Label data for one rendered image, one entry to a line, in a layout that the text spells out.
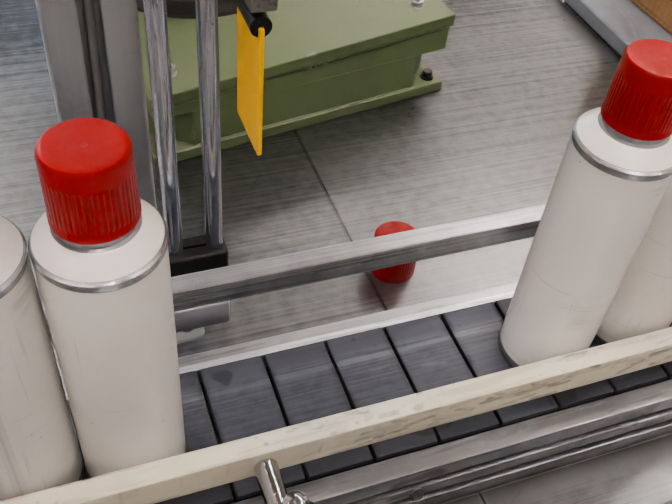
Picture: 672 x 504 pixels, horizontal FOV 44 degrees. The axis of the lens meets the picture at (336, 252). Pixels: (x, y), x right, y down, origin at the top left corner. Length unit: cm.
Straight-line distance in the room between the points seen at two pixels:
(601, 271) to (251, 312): 25
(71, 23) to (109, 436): 19
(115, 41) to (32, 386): 17
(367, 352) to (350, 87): 31
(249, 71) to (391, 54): 43
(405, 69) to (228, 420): 40
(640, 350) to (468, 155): 29
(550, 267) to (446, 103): 36
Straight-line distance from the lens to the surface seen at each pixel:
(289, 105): 71
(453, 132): 75
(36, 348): 35
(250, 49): 31
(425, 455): 46
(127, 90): 44
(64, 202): 30
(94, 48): 43
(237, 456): 41
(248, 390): 47
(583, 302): 45
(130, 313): 33
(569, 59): 89
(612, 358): 48
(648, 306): 51
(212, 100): 40
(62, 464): 42
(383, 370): 49
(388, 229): 59
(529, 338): 48
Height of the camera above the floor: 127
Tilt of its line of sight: 45 degrees down
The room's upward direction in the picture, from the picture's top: 7 degrees clockwise
